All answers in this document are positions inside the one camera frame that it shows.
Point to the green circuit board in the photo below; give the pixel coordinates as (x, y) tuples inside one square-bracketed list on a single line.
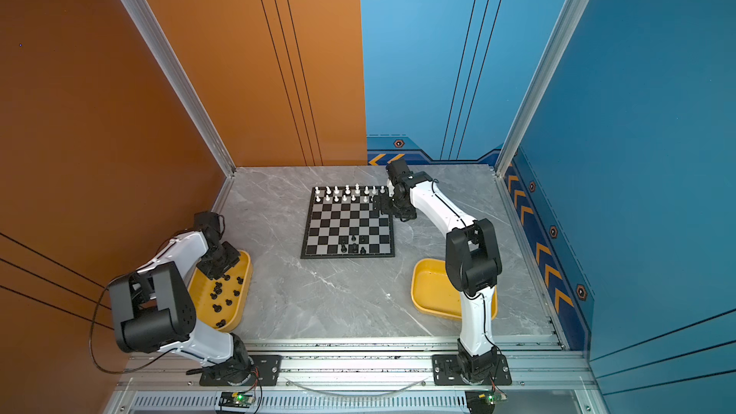
[(484, 402), (237, 402)]

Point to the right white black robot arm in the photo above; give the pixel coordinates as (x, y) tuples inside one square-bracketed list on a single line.
[(473, 261)]

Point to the left aluminium corner post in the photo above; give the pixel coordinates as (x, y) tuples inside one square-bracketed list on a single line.
[(147, 25)]

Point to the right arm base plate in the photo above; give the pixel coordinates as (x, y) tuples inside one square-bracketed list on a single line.
[(456, 369)]

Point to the aluminium front frame rail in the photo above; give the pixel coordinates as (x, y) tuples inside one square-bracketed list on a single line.
[(368, 375)]

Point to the left green circuit board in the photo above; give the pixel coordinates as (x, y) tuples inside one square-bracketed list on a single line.
[(237, 402)]

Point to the yellow tray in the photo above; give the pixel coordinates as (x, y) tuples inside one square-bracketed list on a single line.
[(220, 303), (431, 290)]

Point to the black white chessboard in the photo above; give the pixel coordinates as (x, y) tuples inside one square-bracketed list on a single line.
[(335, 213)]

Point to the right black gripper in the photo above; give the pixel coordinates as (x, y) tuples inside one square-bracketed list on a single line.
[(408, 214)]

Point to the right green circuit board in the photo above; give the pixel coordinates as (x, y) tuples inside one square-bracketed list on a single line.
[(484, 402)]

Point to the right aluminium corner post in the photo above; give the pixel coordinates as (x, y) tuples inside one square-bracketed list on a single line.
[(562, 32)]

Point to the aluminium corner post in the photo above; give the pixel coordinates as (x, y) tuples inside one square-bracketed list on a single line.
[(147, 25), (562, 32)]

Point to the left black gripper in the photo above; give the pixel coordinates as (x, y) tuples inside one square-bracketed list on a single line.
[(233, 259)]

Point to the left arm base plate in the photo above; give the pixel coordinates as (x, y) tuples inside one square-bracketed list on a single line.
[(261, 370)]

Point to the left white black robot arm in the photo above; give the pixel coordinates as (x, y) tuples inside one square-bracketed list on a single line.
[(187, 301)]

